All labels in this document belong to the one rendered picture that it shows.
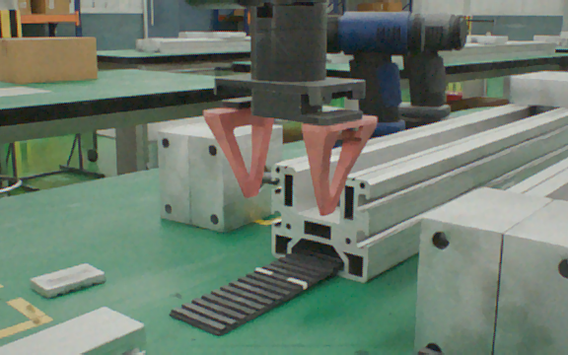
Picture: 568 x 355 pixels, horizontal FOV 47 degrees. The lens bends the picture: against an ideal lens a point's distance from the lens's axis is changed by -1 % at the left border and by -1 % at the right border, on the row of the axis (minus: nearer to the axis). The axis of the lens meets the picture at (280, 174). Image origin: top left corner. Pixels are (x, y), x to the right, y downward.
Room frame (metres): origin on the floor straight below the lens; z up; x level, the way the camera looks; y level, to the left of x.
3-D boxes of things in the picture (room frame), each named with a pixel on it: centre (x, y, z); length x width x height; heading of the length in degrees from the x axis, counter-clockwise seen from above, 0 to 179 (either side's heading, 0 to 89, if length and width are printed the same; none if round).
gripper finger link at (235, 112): (0.52, 0.01, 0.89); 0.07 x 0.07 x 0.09; 49
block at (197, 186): (0.68, 0.05, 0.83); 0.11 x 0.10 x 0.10; 54
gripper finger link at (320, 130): (0.49, -0.02, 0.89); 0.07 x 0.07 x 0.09; 49
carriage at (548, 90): (1.03, -0.44, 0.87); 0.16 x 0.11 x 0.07; 140
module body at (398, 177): (0.83, -0.29, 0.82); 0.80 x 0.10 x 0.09; 140
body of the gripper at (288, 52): (0.50, -0.01, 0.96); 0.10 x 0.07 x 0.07; 49
